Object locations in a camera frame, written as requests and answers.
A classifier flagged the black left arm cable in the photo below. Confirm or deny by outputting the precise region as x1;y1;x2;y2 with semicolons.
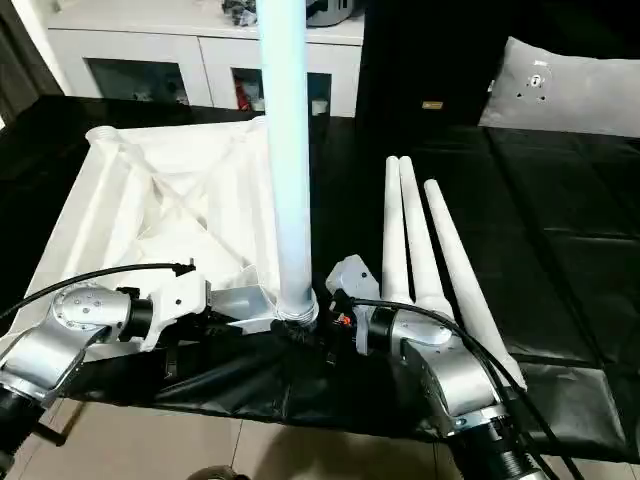
0;261;197;327

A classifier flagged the dark robot body part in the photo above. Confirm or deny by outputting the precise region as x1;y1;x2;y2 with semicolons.
185;464;243;480

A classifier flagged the white glass-door cabinet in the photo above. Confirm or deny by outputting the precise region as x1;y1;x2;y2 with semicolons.
45;0;367;119

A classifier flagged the black work mat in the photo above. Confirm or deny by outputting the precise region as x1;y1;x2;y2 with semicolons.
0;95;640;441

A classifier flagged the grey curtain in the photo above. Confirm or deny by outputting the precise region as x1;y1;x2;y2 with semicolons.
0;0;63;127

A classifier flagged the light grey pillow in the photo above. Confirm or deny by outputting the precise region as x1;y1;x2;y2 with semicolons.
477;36;640;137

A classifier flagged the white plastic table top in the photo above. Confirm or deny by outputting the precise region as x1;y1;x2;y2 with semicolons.
18;116;323;349

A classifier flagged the white plastic table leg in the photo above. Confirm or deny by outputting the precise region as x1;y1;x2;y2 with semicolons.
422;179;527;391
254;0;321;327
381;155;417;309
398;155;453;323

